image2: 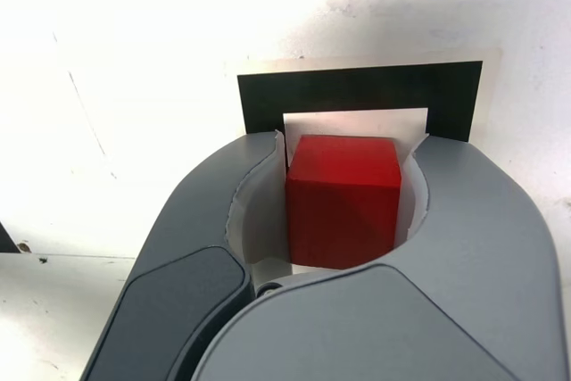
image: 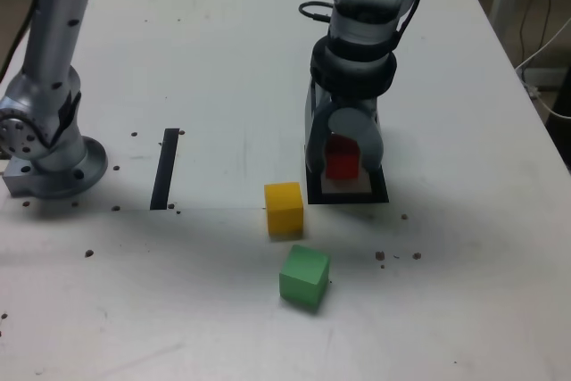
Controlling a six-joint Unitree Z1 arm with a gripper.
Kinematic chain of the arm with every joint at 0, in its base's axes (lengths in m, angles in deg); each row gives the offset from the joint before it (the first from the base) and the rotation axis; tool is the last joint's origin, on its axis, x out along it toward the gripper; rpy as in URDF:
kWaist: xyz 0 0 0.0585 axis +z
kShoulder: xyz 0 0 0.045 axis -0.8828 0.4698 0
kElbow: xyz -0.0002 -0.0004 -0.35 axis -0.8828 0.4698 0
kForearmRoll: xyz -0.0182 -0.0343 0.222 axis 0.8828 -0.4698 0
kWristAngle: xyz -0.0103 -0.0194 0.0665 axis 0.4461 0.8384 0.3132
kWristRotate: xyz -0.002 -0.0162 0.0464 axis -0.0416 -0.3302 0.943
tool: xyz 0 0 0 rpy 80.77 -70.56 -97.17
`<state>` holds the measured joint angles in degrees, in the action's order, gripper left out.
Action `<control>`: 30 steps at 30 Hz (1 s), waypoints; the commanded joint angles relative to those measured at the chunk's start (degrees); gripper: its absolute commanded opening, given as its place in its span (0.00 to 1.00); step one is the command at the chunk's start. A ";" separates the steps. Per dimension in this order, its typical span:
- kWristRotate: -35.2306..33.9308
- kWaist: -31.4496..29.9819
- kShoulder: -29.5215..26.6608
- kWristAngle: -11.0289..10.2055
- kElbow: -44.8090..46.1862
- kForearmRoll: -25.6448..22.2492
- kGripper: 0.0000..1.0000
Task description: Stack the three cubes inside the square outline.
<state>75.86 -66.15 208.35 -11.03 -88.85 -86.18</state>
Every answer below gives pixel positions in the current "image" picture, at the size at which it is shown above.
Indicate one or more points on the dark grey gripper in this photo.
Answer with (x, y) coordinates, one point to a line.
(357, 101)

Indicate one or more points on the green cube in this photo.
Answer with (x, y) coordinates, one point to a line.
(301, 283)

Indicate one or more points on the black tape strip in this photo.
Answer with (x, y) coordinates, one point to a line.
(164, 171)

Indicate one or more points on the red cube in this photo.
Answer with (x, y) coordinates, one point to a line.
(341, 162)

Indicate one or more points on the black tape square outline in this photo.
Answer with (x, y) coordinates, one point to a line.
(348, 199)

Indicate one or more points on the yellow cube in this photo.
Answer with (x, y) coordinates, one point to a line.
(283, 211)

